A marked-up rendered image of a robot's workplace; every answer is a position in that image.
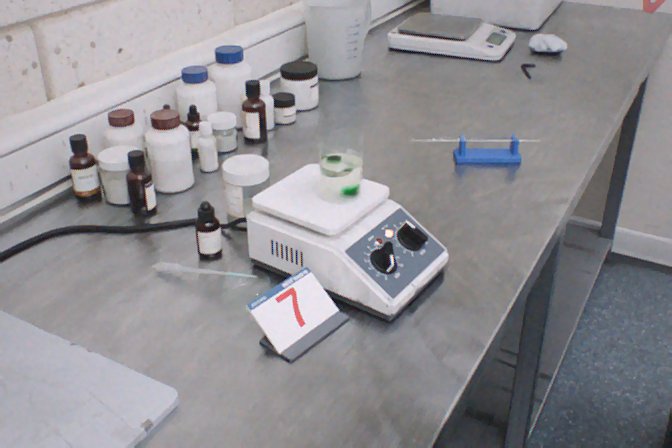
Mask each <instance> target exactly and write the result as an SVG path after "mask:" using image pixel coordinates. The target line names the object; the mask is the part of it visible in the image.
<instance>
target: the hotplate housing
mask: <svg viewBox="0 0 672 448"><path fill-rule="evenodd" d="M399 207H401V206H400V205H399V204H397V203H395V202H394V201H392V200H389V199H385V200H384V201H382V202H380V203H379V204H377V205H376V206H375V207H373V208H372V209H371V210H369V211H368V213H367V214H365V215H364V216H363V217H361V218H360V219H359V220H356V221H355V222H353V223H352V224H351V225H349V226H348V227H347V228H345V229H344V230H343V231H341V232H340V233H338V234H332V235H329V234H325V233H322V232H319V231H316V230H314V229H311V228H307V227H305V226H302V225H299V224H297V223H294V222H291V221H289V220H285V219H282V218H280V217H277V216H274V215H272V214H269V213H266V211H263V210H260V209H255V210H253V211H252V213H250V214H249V215H248V216H247V228H248V244H249V256H250V257H251V263H252V264H255V265H257V266H260V267H263V268H265V269H268V270H270V271H272V272H275V273H277V274H279V275H282V276H284V277H287V278H289V277H291V276H293V275H294V274H296V273H297V272H299V271H300V270H302V269H304V268H305V267H308V269H310V270H311V272H312V273H313V274H314V276H315V277H316V279H317V280H318V282H319V283H320V285H321V287H322V288H323V290H324V291H325V292H326V294H327V295H328V296H331V297H334V298H337V299H339V300H341V301H344V302H346V303H348V304H351V305H353V306H355V307H359V309H361V310H363V311H366V312H368V313H371V314H373V315H375V316H378V317H380V318H383V319H386V320H388V321H391V320H392V319H393V318H394V317H395V316H396V315H398V314H399V313H400V312H401V311H402V310H403V309H404V307H406V306H407V305H408V304H409V303H410V302H411V301H412V300H413V299H414V298H415V297H416V296H417V295H418V294H419V293H420V292H421V291H422V290H423V289H424V288H425V287H426V286H427V285H428V283H430V282H431V281H432V280H433V279H434V278H435V277H436V276H437V275H438V274H439V273H440V272H441V271H442V270H443V269H444V268H445V264H446V263H447V262H448V254H447V253H446V252H447V250H446V248H445V247H444V246H443V245H442V244H440V243H439V242H438V241H437V240H436V239H435V238H434V237H433V235H432V234H431V233H430V232H428V231H427V230H426V229H425V228H423V227H422V226H421V225H420V224H419V223H418V222H417V221H416V220H415V219H414V218H413V217H412V216H411V215H410V214H409V213H407V211H406V210H404V209H403V208H402V207H401V208H402V209H403V210H404V211H406V213H407V214H408V215H409V216H410V217H411V218H412V219H413V220H414V221H415V222H417V223H418V224H419V225H420V226H421V227H422V228H423V229H424V230H425V231H426V232H427V233H428V234H430V235H431V237H432V238H434V239H435V240H436V241H437V242H438V243H439V244H440V245H441V246H442V247H443V248H444V249H445V250H444V252H443V253H442V254H441V255H440V256H438V257H437V258H436V259H435V261H434V262H433V263H432V264H431V265H430V266H428V267H427V268H426V269H425V270H424V271H423V272H422V273H421V274H420V275H418V276H417V277H416V278H415V279H414V280H413V281H412V282H411V283H410V285H409V286H408V287H407V288H406V289H404V290H403V291H402V292H401V293H400V294H398V295H397V296H396V297H395V298H394V299H393V298H391V297H390V296H389V295H388V294H387V293H386V292H385V291H384V290H383V289H382V288H380V287H379V286H378V285H377V283H376V282H375V281H374V280H373V279H371V278H370V277H369V276H368V275H367V274H366V273H365V272H364V271H363V270H362V269H361V268H360V267H359V266H358V265H356V264H355V263H354V262H353V261H352V259H351V258H350V257H349V256H348V255H347V254H346V253H345V252H344V251H345V250H346V249H347V248H348V247H349V246H351V245H352V244H353V243H355V242H356V241H358V240H359V239H361V238H362V237H363V235H364V234H366V233H367V232H368V231H370V230H371V229H372V228H373V227H375V226H376V225H377V224H379V223H380V222H382V221H383V220H385V219H386V218H387V217H389V216H390V215H391V214H392V213H394V211H395V210H396V209H398V208H399Z"/></svg>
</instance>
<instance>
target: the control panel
mask: <svg viewBox="0 0 672 448"><path fill-rule="evenodd" d="M406 221H410V222H411V223H412V224H413V225H415V226H416V227H417V228H418V229H420V230H421V231H422V232H423V233H425V234H426V235H427V238H428V240H427V241H426V242H425V244H424V245H423V246H422V247H421V248H420V249H419V250H417V251H412V250H409V249H407V248H404V247H403V246H402V245H401V244H400V243H399V241H398V239H397V232H398V230H399V229H400V227H401V225H402V224H403V223H404V222H406ZM387 230H390V231H391V232H392V237H389V235H388V234H387V233H386V231H387ZM378 238H379V239H382V240H383V244H378V243H377V242H376V239H378ZM387 241H389V242H391V243H392V244H393V249H394V256H395V258H396V261H397V265H398V266H397V269H396V271H395V272H394V273H392V274H384V273H382V272H379V271H377V270H376V269H375V268H374V267H373V265H372V264H371V261H370V255H371V253H372V251H373V250H375V249H377V248H382V247H383V246H384V244H385V243H386V242H387ZM444 250H445V249H444V248H443V247H442V246H441V245H440V244H439V243H438V242H437V241H436V240H435V239H434V238H432V237H431V235H430V234H428V233H427V232H426V231H425V230H424V229H423V228H422V227H421V226H420V225H419V224H418V223H417V222H415V221H414V220H413V219H412V218H411V217H410V216H409V215H408V214H407V213H406V211H404V210H403V209H402V208H401V207H399V208H398V209H396V210H395V211H394V213H392V214H391V215H390V216H389V217H387V218H386V219H385V220H383V221H382V222H380V223H379V224H377V225H376V226H375V227H373V228H372V229H371V230H370V231H368V232H367V233H366V234H364V235H363V237H362V238H361V239H359V240H358V241H356V242H355V243H353V244H352V245H351V246H349V247H348V248H347V249H346V250H345V251H344V252H345V253H346V254H347V255H348V256H349V257H350V258H351V259H352V261H353V262H354V263H355V264H356V265H358V266H359V267H360V268H361V269H362V270H363V271H364V272H365V273H366V274H367V275H368V276H369V277H370V278H371V279H373V280H374V281H375V282H376V283H377V285H378V286H379V287H380V288H382V289H383V290H384V291H385V292H386V293H387V294H388V295H389V296H390V297H391V298H393V299H394V298H395V297H396V296H397V295H398V294H400V293H401V292H402V291H403V290H404V289H406V288H407V287H408V286H409V285H410V283H411V282H412V281H413V280H414V279H415V278H416V277H417V276H418V275H420V274H421V273H422V272H423V271H424V270H425V269H426V268H427V267H428V266H430V265H431V264H432V263H433V262H434V261H435V259H436V258H437V257H438V256H440V255H441V254H442V253H443V252H444Z"/></svg>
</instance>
